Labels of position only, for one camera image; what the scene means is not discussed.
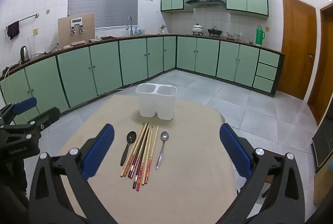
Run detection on black plastic spoon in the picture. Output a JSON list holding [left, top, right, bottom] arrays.
[[120, 131, 137, 166]]

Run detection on clear plastic pitcher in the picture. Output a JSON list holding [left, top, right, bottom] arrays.
[[28, 36, 37, 58]]

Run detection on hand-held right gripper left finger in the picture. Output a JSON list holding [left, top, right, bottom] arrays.
[[29, 124, 117, 224]]

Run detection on dark towel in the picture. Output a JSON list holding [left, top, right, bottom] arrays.
[[7, 21, 20, 40]]

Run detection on brown wooden door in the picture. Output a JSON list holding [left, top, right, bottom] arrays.
[[307, 3, 333, 125], [277, 0, 318, 100]]

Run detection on pile of chopsticks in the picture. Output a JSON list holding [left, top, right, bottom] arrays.
[[120, 122, 160, 191]]

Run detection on metal towel rail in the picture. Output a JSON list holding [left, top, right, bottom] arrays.
[[6, 13, 39, 30]]

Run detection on metal kitchen faucet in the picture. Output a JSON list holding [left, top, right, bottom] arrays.
[[126, 16, 134, 36]]

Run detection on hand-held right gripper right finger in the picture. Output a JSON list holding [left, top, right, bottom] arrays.
[[219, 124, 305, 224]]

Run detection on black appliance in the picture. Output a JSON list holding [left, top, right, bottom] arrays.
[[312, 117, 333, 172]]

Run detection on cardboard box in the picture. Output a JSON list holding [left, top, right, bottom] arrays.
[[313, 161, 333, 206]]

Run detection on metal spoon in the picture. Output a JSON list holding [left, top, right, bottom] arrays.
[[155, 131, 169, 170]]

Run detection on white device on board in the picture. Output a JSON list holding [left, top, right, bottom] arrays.
[[70, 18, 85, 35]]

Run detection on green base cabinets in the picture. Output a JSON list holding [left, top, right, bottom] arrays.
[[0, 34, 285, 123]]

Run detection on metal electric kettle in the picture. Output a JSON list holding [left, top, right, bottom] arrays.
[[20, 45, 30, 62]]

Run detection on brown wooden board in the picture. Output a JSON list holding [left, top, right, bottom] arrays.
[[58, 14, 96, 47]]

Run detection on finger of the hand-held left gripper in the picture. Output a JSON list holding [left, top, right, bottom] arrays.
[[27, 107, 61, 133], [0, 96, 38, 124]]

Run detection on white two-compartment utensil holder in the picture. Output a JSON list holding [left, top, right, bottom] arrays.
[[135, 83, 177, 120]]

